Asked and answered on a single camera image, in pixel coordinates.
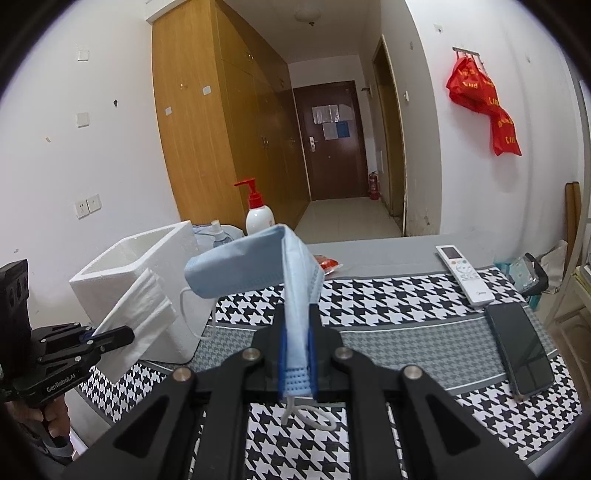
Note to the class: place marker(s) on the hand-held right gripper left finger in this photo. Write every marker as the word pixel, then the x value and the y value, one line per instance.
pixel 270 341

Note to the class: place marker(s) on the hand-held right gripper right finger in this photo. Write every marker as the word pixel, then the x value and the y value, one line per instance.
pixel 325 346

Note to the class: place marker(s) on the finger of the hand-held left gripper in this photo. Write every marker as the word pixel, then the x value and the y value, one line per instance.
pixel 113 337
pixel 60 331

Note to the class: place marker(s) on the white face mask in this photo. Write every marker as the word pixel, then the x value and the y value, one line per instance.
pixel 134 314

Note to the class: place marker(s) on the white foam box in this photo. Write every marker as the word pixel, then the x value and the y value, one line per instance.
pixel 138 258

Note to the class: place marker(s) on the blue face mask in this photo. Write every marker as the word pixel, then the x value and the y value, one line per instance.
pixel 258 258

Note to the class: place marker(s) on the person's left hand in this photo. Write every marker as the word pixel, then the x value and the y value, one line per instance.
pixel 55 422

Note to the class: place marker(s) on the red snack packet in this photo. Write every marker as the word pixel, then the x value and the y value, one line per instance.
pixel 328 264

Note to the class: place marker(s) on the black white houndstooth tablecloth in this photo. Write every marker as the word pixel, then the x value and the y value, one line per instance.
pixel 415 332

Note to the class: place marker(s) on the light blue cloth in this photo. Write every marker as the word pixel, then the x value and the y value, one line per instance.
pixel 231 237

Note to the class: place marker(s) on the white pump bottle red cap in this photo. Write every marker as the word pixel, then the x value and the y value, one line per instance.
pixel 259 217

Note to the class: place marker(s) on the white remote control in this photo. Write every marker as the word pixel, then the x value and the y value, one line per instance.
pixel 464 274

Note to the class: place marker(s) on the red fire extinguisher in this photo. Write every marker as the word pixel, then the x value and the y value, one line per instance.
pixel 374 187

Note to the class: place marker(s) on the dark brown door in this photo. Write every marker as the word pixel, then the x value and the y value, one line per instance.
pixel 332 161

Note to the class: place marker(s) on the black smartphone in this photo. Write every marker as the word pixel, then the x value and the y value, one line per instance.
pixel 519 350

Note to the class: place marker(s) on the wooden wardrobe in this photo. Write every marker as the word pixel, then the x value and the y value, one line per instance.
pixel 207 138

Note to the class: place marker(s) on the blue paper notice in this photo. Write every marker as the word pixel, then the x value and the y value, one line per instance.
pixel 342 129

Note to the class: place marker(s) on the clear plastic bag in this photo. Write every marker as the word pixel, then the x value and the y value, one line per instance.
pixel 531 274

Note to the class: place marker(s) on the white paper notice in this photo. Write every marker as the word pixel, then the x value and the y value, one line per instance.
pixel 330 114

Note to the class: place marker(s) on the white plastic bag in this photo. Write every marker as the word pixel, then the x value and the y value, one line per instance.
pixel 554 267

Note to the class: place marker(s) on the red plastic bag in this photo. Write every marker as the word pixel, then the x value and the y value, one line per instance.
pixel 505 134
pixel 471 85

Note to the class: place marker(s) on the wooden boards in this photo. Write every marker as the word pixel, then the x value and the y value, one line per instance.
pixel 573 217

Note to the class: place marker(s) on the round ceiling lamp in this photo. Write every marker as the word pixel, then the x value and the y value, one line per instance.
pixel 308 16

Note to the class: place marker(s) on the white wall socket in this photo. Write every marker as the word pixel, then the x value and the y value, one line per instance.
pixel 94 203
pixel 82 208

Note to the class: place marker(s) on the white wall switch plate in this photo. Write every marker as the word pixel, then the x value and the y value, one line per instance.
pixel 82 119
pixel 83 54

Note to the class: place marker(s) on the wooden side door frame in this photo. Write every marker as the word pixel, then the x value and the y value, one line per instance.
pixel 392 138

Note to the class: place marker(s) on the metal wall hook rack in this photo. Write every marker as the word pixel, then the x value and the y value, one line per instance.
pixel 466 51

